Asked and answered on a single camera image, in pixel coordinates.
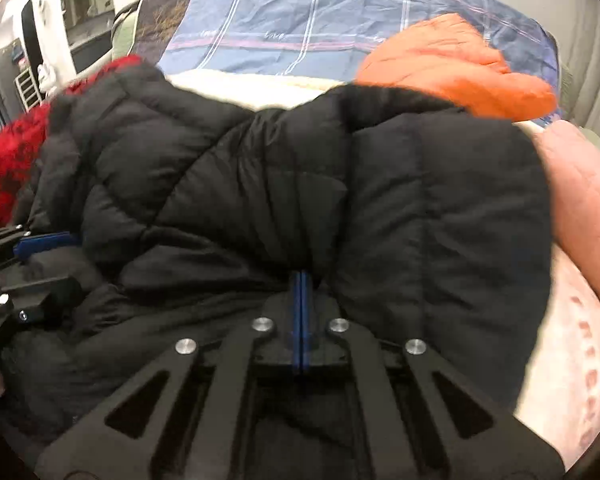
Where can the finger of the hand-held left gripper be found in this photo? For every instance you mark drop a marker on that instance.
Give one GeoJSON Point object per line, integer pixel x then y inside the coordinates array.
{"type": "Point", "coordinates": [40, 301]}
{"type": "Point", "coordinates": [45, 244]}

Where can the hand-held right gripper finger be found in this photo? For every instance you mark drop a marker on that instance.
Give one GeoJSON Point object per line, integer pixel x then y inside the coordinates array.
{"type": "Point", "coordinates": [296, 310]}
{"type": "Point", "coordinates": [305, 310]}

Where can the black puffer jacket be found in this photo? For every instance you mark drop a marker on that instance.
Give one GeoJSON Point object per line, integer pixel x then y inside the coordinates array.
{"type": "Point", "coordinates": [380, 200]}

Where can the red patterned garment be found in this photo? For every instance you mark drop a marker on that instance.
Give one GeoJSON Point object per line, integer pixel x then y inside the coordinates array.
{"type": "Point", "coordinates": [10, 160]}

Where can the white ladder rack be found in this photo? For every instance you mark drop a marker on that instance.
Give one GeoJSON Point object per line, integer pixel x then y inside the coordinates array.
{"type": "Point", "coordinates": [27, 90]}

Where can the white figurine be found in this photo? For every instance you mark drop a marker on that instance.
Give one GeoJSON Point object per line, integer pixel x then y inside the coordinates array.
{"type": "Point", "coordinates": [45, 77]}

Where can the green quilted cushion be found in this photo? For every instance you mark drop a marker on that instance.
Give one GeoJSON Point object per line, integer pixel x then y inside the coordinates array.
{"type": "Point", "coordinates": [125, 30]}

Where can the cream blanket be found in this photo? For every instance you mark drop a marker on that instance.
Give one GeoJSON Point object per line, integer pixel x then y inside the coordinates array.
{"type": "Point", "coordinates": [240, 87]}

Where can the arched mirror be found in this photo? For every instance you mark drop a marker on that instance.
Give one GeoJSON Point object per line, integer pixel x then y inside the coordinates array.
{"type": "Point", "coordinates": [85, 10]}

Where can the dark printed pillow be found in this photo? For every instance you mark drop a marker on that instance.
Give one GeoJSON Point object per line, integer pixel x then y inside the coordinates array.
{"type": "Point", "coordinates": [165, 20]}

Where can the orange puffer jacket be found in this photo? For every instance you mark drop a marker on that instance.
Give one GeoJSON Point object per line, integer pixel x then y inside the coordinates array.
{"type": "Point", "coordinates": [445, 65]}

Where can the blue plaid bed sheet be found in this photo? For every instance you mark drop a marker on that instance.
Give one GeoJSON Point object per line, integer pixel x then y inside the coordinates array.
{"type": "Point", "coordinates": [290, 10]}

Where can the pink quilted jacket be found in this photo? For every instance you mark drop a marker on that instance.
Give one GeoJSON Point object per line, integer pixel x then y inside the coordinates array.
{"type": "Point", "coordinates": [585, 200]}

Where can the white pleated curtain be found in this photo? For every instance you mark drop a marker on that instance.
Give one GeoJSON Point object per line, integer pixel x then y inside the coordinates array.
{"type": "Point", "coordinates": [590, 60]}

